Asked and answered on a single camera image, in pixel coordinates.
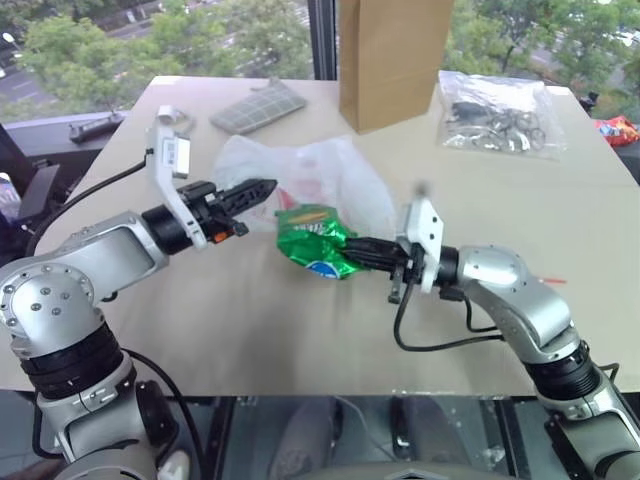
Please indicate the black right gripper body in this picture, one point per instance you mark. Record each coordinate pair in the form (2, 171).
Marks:
(405, 270)

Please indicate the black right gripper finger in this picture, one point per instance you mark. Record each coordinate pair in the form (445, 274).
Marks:
(372, 262)
(372, 246)

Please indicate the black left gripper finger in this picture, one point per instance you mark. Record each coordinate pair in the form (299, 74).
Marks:
(247, 204)
(252, 189)

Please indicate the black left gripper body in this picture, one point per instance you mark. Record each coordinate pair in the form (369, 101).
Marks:
(202, 202)

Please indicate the green snack bag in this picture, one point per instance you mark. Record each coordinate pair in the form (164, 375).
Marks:
(305, 240)

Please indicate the translucent white plastic bag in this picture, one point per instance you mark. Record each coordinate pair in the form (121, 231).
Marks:
(325, 170)

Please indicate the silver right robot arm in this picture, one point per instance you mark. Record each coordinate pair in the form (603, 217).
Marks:
(505, 272)

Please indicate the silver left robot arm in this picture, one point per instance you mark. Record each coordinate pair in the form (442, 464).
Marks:
(112, 247)

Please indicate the clear bag of black rings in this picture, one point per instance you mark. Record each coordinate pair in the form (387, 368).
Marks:
(495, 120)

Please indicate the brown paper bag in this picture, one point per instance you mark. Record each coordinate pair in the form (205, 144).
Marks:
(390, 65)

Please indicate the grey folded cloth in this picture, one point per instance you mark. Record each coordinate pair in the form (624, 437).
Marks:
(257, 110)

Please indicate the black bar-shaped device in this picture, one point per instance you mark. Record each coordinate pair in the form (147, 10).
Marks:
(95, 126)

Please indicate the thin red stick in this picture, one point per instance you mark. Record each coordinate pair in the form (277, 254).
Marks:
(552, 280)

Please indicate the black slanted stand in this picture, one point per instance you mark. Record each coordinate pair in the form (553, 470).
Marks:
(39, 187)

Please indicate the small black gadget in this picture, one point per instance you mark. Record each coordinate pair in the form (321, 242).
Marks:
(590, 101)

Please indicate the red snack packet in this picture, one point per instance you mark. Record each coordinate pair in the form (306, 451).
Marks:
(620, 131)

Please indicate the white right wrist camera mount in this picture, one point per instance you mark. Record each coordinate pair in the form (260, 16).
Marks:
(423, 225)

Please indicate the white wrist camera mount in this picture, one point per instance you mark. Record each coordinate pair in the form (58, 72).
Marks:
(423, 225)
(167, 150)

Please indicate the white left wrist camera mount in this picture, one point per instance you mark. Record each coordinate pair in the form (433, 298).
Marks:
(167, 150)

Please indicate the dark window frame post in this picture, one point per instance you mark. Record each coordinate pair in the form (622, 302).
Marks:
(324, 40)

